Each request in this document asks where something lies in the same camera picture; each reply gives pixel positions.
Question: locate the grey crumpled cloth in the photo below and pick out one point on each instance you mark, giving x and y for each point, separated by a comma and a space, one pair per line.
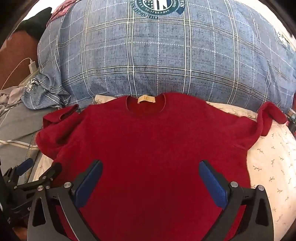
8, 96

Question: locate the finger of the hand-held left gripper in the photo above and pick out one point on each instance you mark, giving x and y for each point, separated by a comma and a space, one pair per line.
51, 172
24, 166

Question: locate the red patterned cloth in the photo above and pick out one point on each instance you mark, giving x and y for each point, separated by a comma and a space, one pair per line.
57, 11

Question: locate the red knit sweater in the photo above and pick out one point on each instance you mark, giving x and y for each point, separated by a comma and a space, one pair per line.
152, 148

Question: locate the white charger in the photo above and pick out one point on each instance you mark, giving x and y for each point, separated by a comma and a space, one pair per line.
32, 67

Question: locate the white floral bedsheet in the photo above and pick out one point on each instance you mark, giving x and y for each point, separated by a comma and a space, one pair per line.
272, 162

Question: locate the grey plaid bedding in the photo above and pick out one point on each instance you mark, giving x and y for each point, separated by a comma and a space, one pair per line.
18, 129

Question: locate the brown headboard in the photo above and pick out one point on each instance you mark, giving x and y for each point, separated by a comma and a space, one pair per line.
16, 55

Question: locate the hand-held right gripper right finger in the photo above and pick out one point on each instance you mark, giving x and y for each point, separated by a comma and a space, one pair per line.
212, 183

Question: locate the black cloth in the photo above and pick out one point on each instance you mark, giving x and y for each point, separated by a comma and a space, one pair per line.
34, 20

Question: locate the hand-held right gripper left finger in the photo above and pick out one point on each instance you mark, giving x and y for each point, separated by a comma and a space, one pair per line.
89, 183

